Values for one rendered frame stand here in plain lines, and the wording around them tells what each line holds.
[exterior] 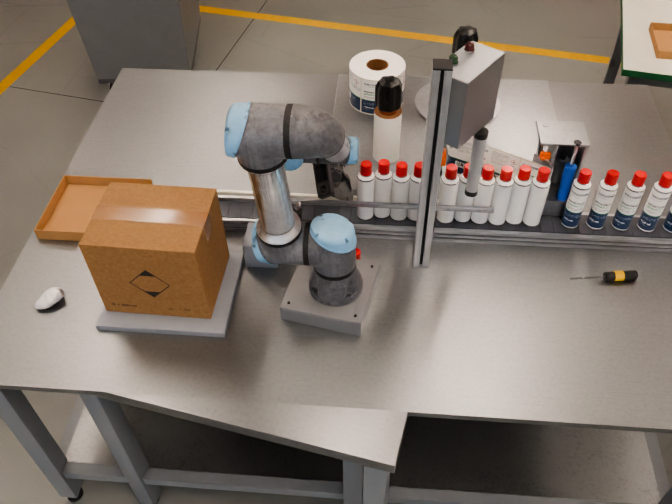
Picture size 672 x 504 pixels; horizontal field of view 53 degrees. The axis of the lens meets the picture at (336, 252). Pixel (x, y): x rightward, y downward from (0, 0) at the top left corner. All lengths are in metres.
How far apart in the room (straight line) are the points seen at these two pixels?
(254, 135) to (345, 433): 0.75
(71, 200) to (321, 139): 1.18
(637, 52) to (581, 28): 1.87
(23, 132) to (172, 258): 2.67
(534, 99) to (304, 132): 1.41
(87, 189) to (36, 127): 1.93
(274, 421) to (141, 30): 2.78
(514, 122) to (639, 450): 1.19
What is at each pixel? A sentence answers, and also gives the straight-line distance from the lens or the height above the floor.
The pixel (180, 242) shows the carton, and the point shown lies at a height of 1.12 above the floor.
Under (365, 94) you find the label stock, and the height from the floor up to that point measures 0.96.
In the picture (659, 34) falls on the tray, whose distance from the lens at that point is 3.39.
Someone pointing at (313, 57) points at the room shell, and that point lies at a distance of 4.54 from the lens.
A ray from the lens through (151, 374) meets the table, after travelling 1.86.
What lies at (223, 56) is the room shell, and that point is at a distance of 4.62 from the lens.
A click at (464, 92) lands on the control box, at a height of 1.45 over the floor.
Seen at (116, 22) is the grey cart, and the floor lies 0.51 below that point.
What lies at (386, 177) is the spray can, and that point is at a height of 1.04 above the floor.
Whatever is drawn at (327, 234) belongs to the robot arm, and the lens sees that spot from 1.71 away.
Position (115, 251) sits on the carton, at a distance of 1.78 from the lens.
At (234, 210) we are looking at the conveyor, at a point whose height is 0.88.
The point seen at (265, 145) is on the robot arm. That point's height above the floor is 1.47.
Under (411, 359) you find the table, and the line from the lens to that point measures 1.82.
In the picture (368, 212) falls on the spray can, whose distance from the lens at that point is 2.06.
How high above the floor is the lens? 2.33
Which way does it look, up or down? 47 degrees down
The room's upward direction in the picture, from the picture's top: 1 degrees counter-clockwise
